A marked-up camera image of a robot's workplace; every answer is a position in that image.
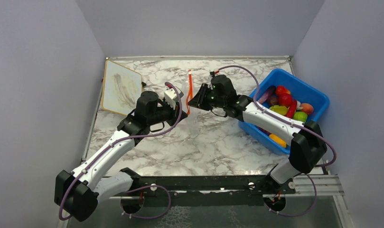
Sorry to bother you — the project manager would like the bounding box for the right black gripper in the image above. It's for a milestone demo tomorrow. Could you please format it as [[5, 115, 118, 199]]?
[[187, 84, 226, 112]]

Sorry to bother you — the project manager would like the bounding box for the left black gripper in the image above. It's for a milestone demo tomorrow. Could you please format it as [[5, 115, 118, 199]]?
[[148, 98, 188, 128]]

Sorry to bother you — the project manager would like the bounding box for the clear orange zip bag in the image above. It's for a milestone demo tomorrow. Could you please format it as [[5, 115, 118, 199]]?
[[185, 69, 197, 118]]

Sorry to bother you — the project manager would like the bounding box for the brown toy plum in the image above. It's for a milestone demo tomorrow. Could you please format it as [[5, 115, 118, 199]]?
[[266, 95, 278, 107]]

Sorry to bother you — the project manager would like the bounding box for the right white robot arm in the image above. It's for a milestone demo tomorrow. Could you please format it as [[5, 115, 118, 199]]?
[[188, 75, 327, 193]]

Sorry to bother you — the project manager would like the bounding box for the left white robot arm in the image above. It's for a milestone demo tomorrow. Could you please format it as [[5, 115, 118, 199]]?
[[54, 88, 187, 221]]

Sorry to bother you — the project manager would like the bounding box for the white board yellow rim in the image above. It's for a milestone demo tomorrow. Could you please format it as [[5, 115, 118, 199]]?
[[101, 60, 143, 115]]

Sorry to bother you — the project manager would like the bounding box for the purple toy eggplant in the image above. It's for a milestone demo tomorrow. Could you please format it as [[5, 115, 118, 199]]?
[[258, 85, 276, 104]]

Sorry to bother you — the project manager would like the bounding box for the red toy tomato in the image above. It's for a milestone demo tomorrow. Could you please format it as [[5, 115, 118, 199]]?
[[275, 85, 291, 96]]

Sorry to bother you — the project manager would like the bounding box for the yellow toy star fruit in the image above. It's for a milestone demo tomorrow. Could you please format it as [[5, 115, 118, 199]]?
[[270, 105, 288, 116]]

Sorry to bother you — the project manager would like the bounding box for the red toy apple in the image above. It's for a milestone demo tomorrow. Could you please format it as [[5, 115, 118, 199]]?
[[278, 93, 293, 107]]

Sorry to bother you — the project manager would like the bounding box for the red toy chili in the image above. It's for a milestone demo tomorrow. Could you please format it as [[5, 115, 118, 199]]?
[[285, 99, 298, 119]]

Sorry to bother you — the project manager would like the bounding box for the orange toy bell pepper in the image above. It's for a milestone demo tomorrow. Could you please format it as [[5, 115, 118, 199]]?
[[269, 134, 287, 148]]

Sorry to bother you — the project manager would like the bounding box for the blue plastic bin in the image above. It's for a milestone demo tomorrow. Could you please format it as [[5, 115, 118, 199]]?
[[238, 69, 329, 155]]

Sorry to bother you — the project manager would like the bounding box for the green toy lime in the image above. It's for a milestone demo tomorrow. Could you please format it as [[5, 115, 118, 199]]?
[[293, 111, 308, 123]]

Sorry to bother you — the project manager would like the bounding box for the orange toy peach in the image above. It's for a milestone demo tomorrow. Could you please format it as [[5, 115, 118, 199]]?
[[300, 103, 314, 116]]

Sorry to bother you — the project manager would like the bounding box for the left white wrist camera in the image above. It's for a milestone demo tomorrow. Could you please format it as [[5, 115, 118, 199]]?
[[164, 87, 184, 110]]

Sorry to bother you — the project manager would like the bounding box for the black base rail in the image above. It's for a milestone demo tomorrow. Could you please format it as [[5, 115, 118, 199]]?
[[116, 175, 296, 207]]

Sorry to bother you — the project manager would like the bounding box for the aluminium frame rail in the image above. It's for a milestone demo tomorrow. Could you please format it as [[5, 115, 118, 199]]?
[[293, 175, 345, 196]]

